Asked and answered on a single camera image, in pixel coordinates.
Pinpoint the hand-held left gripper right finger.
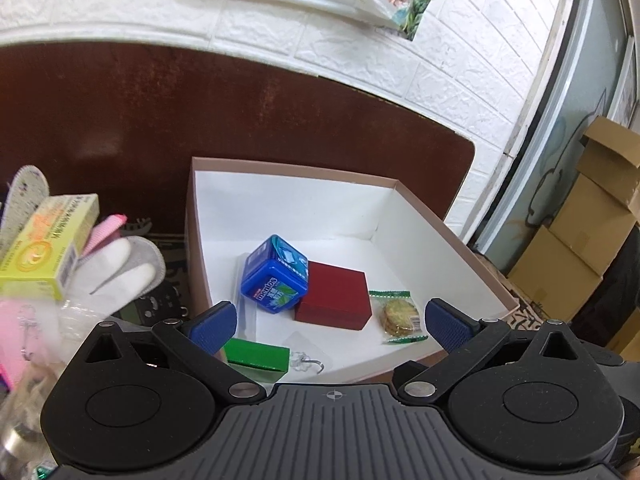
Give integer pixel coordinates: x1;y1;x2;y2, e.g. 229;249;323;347
392;297;619;405

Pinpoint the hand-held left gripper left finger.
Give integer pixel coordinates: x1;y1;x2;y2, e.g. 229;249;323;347
70;301;268;405

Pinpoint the red textured gift box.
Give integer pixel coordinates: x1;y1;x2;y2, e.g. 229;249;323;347
294;261;374;331

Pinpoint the white cardboard box pink rim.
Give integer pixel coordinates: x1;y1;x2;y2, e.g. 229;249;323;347
186;156;521;386

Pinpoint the brown wooden desktop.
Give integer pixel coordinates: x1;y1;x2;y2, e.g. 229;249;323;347
0;42;476;321

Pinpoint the green wrapped cookie packet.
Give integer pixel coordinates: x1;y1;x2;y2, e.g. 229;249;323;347
368;289;429;345

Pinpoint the green small box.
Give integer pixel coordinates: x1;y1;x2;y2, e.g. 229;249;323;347
223;338;291;381

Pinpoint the blue cube candy box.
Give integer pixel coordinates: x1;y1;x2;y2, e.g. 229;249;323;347
240;234;312;315

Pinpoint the clear adhesive hook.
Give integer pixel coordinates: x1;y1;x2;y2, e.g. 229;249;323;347
287;332;334;376

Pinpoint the large brown cardboard box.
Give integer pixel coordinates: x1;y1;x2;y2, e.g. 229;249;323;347
507;225;604;322

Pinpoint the black office chair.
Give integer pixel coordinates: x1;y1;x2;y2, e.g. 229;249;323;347
575;225;640;473

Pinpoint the small brown cardboard box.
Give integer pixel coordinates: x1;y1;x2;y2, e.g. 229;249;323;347
605;310;640;356

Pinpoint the medium brown cardboard box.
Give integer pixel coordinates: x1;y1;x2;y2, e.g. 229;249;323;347
552;172;640;277

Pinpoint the clear plastic bag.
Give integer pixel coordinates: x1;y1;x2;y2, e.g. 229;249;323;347
0;297;98;480

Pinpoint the yellow medicine box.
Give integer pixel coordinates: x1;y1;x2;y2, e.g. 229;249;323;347
0;193;100;302

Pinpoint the glass door with drawing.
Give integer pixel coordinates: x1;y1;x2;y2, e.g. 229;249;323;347
470;0;640;273

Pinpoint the speckled grey insole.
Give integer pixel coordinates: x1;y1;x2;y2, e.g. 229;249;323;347
0;165;51;257

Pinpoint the open-flap brown cardboard box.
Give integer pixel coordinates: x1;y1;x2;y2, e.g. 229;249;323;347
580;116;640;207

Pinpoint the pink strap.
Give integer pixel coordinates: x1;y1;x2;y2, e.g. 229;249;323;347
81;213;127;257

